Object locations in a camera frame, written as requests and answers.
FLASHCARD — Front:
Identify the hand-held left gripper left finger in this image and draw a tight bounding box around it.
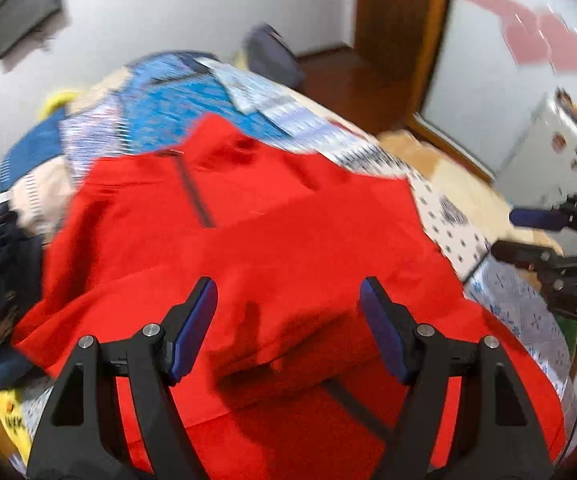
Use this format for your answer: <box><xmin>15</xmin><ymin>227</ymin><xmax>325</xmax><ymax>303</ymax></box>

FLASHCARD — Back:
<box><xmin>26</xmin><ymin>276</ymin><xmax>219</xmax><ymax>480</ymax></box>

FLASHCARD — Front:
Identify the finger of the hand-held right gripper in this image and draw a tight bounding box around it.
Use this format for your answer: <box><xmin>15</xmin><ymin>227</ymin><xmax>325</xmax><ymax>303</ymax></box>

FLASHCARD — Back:
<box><xmin>509</xmin><ymin>194</ymin><xmax>577</xmax><ymax>244</ymax></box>
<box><xmin>490</xmin><ymin>240</ymin><xmax>565</xmax><ymax>275</ymax></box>

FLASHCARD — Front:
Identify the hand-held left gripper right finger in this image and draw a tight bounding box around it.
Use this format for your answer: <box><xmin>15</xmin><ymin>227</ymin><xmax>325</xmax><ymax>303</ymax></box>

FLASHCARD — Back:
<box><xmin>359</xmin><ymin>276</ymin><xmax>554</xmax><ymax>480</ymax></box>

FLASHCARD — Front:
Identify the red garment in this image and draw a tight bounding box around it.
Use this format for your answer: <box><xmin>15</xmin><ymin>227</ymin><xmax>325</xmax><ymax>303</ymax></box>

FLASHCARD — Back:
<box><xmin>11</xmin><ymin>112</ymin><xmax>567</xmax><ymax>480</ymax></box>

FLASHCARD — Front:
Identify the white cabinet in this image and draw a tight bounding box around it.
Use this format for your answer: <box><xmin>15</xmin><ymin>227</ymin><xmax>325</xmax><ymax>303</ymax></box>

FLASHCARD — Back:
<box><xmin>493</xmin><ymin>89</ymin><xmax>577</xmax><ymax>211</ymax></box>

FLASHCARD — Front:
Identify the yellow printed garment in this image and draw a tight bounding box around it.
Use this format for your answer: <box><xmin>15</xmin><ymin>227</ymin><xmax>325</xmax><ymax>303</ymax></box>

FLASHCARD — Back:
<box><xmin>0</xmin><ymin>384</ymin><xmax>36</xmax><ymax>443</ymax></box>

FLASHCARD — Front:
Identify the blue patchwork blanket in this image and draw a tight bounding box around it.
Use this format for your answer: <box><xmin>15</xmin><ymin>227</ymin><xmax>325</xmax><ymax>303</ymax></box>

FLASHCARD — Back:
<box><xmin>0</xmin><ymin>50</ymin><xmax>577</xmax><ymax>471</ymax></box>

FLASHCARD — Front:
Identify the pink wall poster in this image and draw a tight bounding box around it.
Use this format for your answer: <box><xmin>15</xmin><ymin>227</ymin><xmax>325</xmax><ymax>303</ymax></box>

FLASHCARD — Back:
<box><xmin>455</xmin><ymin>0</ymin><xmax>577</xmax><ymax>97</ymax></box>

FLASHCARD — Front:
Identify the wooden door frame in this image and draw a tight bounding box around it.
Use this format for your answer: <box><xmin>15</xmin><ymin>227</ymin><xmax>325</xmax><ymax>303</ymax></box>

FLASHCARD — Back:
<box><xmin>353</xmin><ymin>0</ymin><xmax>496</xmax><ymax>181</ymax></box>

